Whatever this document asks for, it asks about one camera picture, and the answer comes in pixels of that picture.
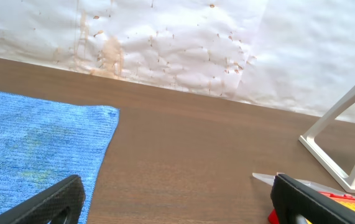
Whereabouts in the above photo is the blue cloth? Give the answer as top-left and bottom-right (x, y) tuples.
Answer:
(0, 87), (121, 224)

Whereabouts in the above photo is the white and blue stand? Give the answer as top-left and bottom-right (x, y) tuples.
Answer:
(298, 65), (355, 194)

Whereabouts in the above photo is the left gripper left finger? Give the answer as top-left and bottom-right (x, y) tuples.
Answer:
(0, 174), (86, 224)

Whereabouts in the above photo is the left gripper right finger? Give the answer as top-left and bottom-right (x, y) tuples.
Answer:
(270, 173), (355, 224)

